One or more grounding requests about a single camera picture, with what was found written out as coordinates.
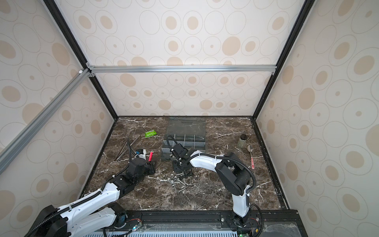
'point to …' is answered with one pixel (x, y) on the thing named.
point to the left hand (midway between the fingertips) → (158, 160)
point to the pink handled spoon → (250, 149)
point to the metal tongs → (120, 154)
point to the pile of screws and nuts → (175, 182)
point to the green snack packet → (150, 133)
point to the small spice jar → (240, 143)
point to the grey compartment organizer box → (189, 132)
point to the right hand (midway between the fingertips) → (176, 168)
